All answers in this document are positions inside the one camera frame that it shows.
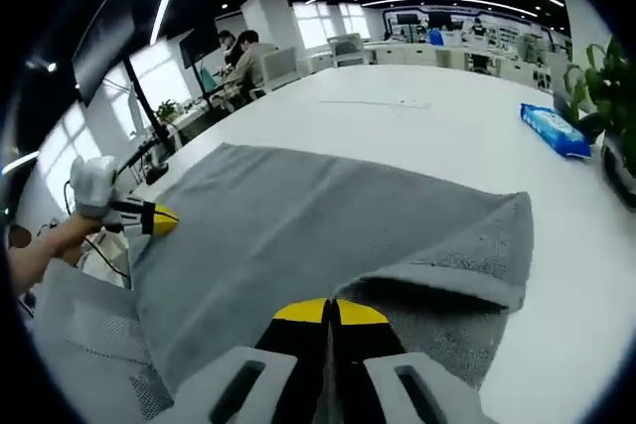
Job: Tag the grey towel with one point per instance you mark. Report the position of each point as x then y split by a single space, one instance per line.
298 225

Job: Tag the black monitor stand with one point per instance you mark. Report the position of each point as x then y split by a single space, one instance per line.
146 106

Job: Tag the small green plant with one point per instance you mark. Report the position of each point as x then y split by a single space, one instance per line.
167 110

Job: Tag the grey mesh chair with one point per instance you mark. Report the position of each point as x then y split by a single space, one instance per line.
94 339

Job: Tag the large black monitor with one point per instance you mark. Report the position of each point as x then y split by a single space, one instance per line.
107 42

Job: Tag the small black monitor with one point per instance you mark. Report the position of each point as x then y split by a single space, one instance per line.
199 46

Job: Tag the white office chair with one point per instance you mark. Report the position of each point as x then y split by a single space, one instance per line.
278 69

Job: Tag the grey office chair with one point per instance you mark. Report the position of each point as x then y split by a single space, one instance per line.
348 49

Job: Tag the blue wet wipes packet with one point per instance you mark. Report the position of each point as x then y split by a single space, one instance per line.
554 128

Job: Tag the grey and black headset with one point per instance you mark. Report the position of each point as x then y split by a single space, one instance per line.
621 176

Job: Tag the green potted plant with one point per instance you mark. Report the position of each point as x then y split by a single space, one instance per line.
608 91

